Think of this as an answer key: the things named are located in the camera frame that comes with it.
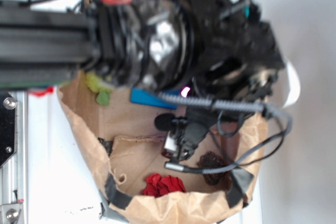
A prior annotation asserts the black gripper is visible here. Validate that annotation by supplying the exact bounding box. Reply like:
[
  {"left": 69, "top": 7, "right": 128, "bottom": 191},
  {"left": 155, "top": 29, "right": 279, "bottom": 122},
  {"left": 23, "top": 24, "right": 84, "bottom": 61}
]
[{"left": 162, "top": 0, "right": 287, "bottom": 109}]

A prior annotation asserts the aluminium frame rail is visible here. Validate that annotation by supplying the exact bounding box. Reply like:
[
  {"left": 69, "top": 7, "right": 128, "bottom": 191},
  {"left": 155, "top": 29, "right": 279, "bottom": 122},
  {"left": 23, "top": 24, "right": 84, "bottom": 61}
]
[{"left": 1, "top": 91, "right": 28, "bottom": 223}]

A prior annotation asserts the blue rectangular block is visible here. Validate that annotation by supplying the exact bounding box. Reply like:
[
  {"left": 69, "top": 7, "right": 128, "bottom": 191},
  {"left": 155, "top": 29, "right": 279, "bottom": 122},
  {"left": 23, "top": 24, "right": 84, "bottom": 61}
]
[{"left": 130, "top": 88, "right": 177, "bottom": 110}]

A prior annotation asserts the silver corner bracket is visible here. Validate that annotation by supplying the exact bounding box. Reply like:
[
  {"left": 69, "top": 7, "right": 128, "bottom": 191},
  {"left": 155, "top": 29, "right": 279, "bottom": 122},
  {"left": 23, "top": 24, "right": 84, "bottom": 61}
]
[{"left": 1, "top": 203, "right": 24, "bottom": 224}]

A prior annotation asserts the white ribbon cable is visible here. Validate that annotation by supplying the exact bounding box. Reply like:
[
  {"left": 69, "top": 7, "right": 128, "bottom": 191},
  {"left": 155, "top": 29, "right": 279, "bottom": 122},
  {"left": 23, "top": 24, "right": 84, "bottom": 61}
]
[{"left": 280, "top": 60, "right": 301, "bottom": 109}]

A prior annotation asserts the red crumpled cloth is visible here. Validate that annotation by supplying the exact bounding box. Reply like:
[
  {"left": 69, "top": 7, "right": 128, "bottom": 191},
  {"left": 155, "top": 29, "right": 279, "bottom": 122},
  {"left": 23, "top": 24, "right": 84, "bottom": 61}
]
[{"left": 142, "top": 174, "right": 186, "bottom": 198}]

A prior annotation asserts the black foam microphone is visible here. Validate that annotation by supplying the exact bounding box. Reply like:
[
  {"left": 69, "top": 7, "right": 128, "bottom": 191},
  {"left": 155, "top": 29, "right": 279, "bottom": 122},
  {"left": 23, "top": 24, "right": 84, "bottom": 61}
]
[{"left": 154, "top": 113, "right": 174, "bottom": 131}]

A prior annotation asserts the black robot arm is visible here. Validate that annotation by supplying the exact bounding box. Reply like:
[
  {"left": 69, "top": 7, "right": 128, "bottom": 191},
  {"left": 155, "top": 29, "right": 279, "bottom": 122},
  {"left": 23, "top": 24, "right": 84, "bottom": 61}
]
[{"left": 1, "top": 0, "right": 285, "bottom": 102}]

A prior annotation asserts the grey braided cable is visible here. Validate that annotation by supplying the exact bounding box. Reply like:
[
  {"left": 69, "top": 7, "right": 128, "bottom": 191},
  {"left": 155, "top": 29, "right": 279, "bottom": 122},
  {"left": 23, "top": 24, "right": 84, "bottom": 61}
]
[{"left": 157, "top": 91, "right": 293, "bottom": 175}]

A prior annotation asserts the brown paper bag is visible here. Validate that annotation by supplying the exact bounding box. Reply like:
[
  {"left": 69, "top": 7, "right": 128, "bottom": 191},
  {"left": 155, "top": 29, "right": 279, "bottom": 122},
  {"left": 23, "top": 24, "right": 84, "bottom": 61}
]
[{"left": 57, "top": 0, "right": 269, "bottom": 224}]

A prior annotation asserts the small camera module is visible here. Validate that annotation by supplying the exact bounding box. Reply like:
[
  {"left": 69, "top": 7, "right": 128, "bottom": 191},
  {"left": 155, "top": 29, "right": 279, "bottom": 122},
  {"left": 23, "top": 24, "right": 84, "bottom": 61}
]
[{"left": 163, "top": 118, "right": 209, "bottom": 163}]

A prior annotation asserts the green plush toy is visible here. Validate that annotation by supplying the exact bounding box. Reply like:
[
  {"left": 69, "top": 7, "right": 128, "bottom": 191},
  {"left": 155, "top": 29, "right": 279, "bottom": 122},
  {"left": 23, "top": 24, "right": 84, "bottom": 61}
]
[{"left": 85, "top": 73, "right": 112, "bottom": 106}]

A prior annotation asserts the black metal bracket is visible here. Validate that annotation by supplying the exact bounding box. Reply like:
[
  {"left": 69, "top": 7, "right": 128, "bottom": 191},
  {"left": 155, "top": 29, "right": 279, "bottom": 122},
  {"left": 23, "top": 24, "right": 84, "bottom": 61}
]
[{"left": 0, "top": 92, "right": 17, "bottom": 168}]

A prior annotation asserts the dark brown rock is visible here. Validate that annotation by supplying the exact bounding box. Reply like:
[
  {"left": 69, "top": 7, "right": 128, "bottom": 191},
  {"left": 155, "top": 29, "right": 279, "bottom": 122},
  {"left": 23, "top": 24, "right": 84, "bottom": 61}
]
[{"left": 197, "top": 152, "right": 230, "bottom": 186}]

